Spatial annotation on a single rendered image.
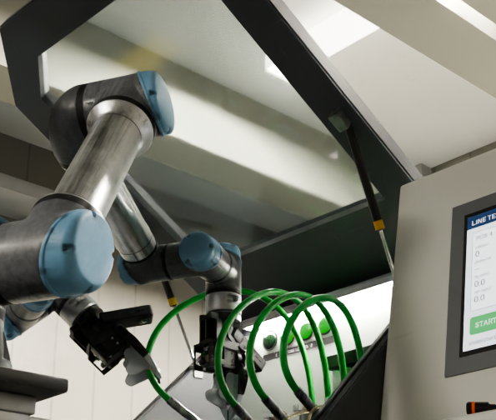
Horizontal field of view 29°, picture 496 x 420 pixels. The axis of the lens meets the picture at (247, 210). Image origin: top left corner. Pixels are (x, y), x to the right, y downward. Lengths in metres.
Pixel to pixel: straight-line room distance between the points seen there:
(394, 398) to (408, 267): 0.26
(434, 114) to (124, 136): 2.70
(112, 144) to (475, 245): 0.67
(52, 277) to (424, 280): 0.76
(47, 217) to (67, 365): 2.80
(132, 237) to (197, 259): 0.13
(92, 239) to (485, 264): 0.72
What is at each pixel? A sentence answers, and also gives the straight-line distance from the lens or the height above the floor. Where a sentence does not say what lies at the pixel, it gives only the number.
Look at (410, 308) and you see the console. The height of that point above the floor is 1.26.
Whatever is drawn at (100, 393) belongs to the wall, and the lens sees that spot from 4.19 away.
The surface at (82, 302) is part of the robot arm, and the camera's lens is 2.05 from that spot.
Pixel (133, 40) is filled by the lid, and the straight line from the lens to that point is 2.04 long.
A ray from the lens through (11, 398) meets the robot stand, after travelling 1.35.
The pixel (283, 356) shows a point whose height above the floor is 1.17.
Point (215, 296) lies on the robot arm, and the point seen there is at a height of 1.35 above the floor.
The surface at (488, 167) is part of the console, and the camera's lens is 1.85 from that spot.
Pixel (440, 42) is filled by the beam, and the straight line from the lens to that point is 3.10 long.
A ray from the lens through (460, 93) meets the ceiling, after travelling 4.01.
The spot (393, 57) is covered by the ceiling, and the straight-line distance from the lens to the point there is 3.72.
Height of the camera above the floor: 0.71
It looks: 24 degrees up
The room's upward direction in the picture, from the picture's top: 1 degrees counter-clockwise
